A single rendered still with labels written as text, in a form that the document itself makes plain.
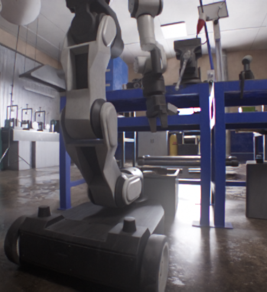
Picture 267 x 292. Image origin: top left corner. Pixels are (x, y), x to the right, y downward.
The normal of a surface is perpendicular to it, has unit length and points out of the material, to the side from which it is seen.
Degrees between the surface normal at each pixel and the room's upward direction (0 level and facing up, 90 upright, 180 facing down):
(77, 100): 85
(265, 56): 90
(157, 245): 24
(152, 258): 43
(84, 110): 84
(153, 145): 90
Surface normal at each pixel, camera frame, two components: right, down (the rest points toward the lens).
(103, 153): -0.30, 0.36
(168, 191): -0.27, -0.03
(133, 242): -0.23, -0.73
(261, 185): -0.51, -0.02
